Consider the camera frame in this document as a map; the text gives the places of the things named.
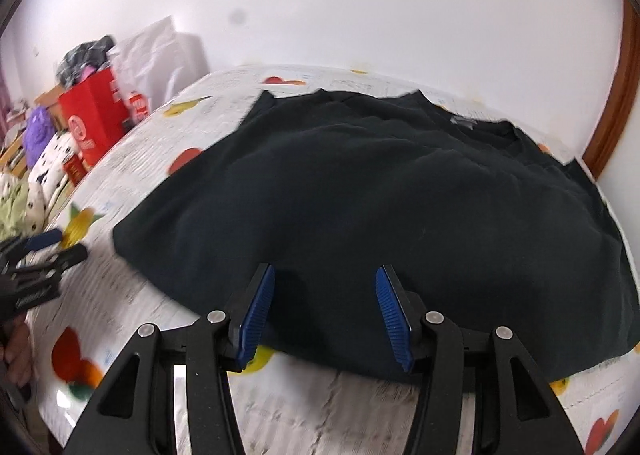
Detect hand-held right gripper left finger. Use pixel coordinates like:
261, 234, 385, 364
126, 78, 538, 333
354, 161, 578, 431
62, 262, 277, 455

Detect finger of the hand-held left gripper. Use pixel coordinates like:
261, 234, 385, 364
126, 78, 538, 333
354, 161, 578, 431
0, 229, 64, 266
10, 243, 89, 286

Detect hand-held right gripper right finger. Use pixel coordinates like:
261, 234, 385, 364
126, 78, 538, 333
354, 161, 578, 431
375, 264, 586, 455

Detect black t-shirt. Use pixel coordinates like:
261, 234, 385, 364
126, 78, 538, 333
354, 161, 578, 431
112, 89, 638, 383

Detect pile of dark clothes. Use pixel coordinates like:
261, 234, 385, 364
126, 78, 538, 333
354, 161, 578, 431
54, 35, 117, 87

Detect person's left hand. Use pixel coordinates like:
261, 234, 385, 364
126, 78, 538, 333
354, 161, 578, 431
0, 321, 34, 388

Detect green patterned cloth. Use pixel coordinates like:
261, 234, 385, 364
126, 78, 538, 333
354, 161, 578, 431
0, 174, 32, 242

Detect white black-spotted cloth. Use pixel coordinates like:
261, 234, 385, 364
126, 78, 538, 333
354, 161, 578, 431
26, 131, 82, 237

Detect small red box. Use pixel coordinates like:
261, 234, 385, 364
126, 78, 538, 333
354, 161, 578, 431
62, 152, 87, 185

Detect fruit-print white bed sheet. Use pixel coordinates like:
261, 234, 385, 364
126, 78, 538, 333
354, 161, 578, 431
25, 64, 638, 455

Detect purple plush toy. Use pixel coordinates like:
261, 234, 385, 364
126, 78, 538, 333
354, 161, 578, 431
24, 105, 56, 168

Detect red paper bag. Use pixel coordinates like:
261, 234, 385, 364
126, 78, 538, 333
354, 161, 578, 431
59, 66, 132, 167

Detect light wooden furniture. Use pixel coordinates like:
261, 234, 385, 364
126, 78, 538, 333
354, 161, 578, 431
34, 84, 69, 110

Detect white plastic bag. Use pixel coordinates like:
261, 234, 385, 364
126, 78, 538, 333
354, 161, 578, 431
111, 18, 211, 117

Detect brown wooden door frame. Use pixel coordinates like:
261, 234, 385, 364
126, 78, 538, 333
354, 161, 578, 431
582, 0, 640, 181

